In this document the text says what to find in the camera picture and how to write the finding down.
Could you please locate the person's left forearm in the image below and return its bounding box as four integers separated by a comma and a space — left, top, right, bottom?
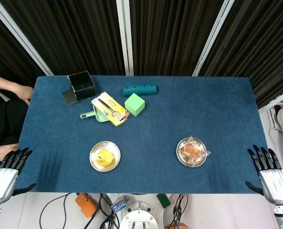
0, 73, 20, 93

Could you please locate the snack packet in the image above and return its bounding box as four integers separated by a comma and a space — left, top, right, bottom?
176, 135, 211, 162

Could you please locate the round metal plate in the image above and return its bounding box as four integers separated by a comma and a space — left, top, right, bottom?
89, 140, 121, 172
176, 137, 207, 168

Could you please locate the small green dustpan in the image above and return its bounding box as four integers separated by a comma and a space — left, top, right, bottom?
80, 106, 111, 124

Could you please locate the black floor cable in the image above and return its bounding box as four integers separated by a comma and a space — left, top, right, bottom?
39, 193, 72, 229

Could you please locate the black open cardboard box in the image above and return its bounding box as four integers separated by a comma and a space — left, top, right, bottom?
61, 70, 96, 107

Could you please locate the green foam cube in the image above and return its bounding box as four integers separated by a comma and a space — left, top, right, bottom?
124, 93, 146, 117

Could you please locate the yellow carded razor package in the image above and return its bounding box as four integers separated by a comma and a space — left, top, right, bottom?
91, 91, 131, 127

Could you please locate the black pleated curtain panel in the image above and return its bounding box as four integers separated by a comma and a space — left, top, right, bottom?
198, 0, 283, 109
129, 0, 224, 76
0, 7, 47, 82
0, 0, 127, 76

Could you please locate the blue table cloth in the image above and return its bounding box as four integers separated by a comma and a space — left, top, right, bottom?
17, 75, 279, 195

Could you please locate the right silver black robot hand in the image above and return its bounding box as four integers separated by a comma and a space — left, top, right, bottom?
245, 144, 283, 205

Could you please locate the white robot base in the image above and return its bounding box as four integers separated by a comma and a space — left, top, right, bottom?
119, 193, 166, 229

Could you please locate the dark green small block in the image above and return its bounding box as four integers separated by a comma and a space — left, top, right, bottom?
156, 193, 172, 210

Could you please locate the person's left hand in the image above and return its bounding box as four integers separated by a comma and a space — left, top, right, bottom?
12, 84, 34, 105

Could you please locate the black cable bundle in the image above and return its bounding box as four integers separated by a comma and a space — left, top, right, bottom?
166, 193, 189, 229
84, 193, 121, 229

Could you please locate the white frame bar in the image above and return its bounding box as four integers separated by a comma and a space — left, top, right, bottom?
258, 87, 283, 113

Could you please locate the orange device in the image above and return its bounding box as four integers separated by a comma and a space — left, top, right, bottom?
74, 193, 98, 218

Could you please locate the yellow toy pear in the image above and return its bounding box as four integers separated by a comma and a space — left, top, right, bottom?
94, 149, 115, 167

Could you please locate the person's black clothed body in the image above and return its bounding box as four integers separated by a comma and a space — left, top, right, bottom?
0, 87, 29, 178

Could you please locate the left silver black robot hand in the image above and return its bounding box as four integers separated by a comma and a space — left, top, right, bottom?
0, 147, 37, 204

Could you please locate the person's right hand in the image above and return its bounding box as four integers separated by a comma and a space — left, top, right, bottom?
0, 144, 19, 165

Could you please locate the white frame post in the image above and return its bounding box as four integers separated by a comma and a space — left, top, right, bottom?
191, 0, 236, 77
0, 0, 54, 76
115, 0, 134, 76

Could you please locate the teal cylinder with holes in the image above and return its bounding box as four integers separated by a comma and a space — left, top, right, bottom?
123, 83, 158, 97

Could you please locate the blue white small box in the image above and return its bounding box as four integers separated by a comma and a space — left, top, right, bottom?
111, 195, 129, 214

